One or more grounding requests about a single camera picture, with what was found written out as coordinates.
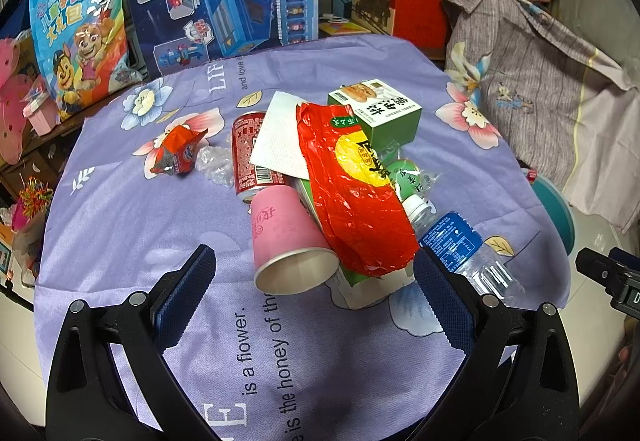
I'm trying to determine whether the blue label water bottle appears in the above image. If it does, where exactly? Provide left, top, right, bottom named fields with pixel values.
left=402, top=194, right=525, bottom=308

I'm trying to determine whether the green white carton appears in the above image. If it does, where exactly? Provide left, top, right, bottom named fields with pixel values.
left=294, top=178, right=419, bottom=311

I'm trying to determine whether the large red snack bag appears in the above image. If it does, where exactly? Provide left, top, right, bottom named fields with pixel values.
left=296, top=102, right=418, bottom=277

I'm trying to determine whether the green round snack packet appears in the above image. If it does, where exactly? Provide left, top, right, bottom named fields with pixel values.
left=385, top=158, right=440, bottom=202

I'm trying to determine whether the pink paper cup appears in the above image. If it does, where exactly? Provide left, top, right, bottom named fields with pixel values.
left=250, top=186, right=340, bottom=295

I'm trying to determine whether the small red foil wrapper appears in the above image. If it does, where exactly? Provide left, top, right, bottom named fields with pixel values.
left=150, top=125, right=208, bottom=175

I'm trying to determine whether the clear plastic bag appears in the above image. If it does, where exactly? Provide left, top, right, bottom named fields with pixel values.
left=194, top=146, right=234, bottom=187

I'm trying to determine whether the green white pastry box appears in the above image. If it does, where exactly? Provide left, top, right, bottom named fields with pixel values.
left=328, top=78, right=422, bottom=151

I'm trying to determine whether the red soda can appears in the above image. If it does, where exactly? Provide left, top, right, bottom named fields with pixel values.
left=231, top=111, right=286, bottom=203

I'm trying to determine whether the white paper sheet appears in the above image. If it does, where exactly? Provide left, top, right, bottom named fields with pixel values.
left=250, top=91, right=309, bottom=180

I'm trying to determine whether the teal trash bin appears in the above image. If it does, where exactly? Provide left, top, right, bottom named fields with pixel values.
left=522, top=168, right=575, bottom=255

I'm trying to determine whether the grey purple draped cloth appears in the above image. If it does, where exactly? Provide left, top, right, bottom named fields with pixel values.
left=442, top=0, right=639, bottom=231

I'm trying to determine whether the purple floral tablecloth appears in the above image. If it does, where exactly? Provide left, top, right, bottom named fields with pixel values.
left=35, top=35, right=570, bottom=440

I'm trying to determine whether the pink butterfly toy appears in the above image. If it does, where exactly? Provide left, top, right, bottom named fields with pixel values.
left=0, top=38, right=34, bottom=165

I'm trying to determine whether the colourful tangram board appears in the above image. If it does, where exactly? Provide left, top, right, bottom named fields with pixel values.
left=319, top=20, right=371, bottom=36

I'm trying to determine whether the paw patrol snack bag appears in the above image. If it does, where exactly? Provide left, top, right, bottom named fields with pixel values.
left=29, top=0, right=142, bottom=120

